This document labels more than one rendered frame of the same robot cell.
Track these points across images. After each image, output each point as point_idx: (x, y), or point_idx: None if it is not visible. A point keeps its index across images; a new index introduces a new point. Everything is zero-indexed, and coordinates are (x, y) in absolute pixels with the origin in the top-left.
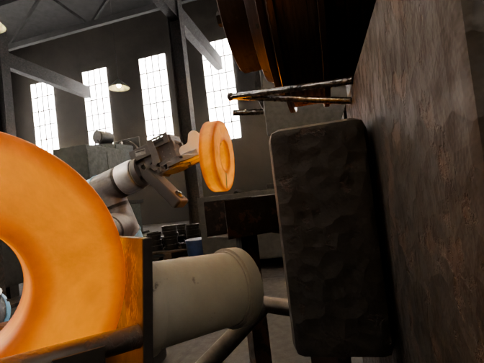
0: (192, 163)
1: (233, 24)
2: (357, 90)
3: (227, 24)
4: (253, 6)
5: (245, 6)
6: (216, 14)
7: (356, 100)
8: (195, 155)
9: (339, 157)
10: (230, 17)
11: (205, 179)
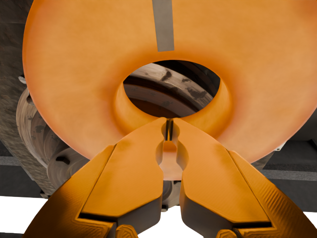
0: (229, 210)
1: (60, 144)
2: (10, 6)
3: (56, 150)
4: (47, 125)
5: (47, 133)
6: (56, 165)
7: (18, 2)
8: (103, 149)
9: None
10: (56, 148)
11: (31, 6)
